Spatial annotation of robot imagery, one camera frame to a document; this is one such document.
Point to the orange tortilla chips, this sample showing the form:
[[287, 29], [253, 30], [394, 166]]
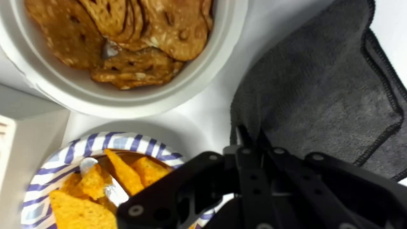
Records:
[[81, 211]]

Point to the brown round crackers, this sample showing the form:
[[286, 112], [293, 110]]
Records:
[[141, 29]]

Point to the dark grey towel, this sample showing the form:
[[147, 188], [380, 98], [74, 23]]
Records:
[[323, 76]]

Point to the white bowl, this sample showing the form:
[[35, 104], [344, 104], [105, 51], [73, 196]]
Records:
[[128, 99]]

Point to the blue striped paper bowl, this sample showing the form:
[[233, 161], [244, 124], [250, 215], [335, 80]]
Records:
[[52, 169]]

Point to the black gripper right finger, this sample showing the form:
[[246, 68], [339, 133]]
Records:
[[331, 191]]

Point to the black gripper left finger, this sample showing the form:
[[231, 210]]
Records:
[[204, 185]]

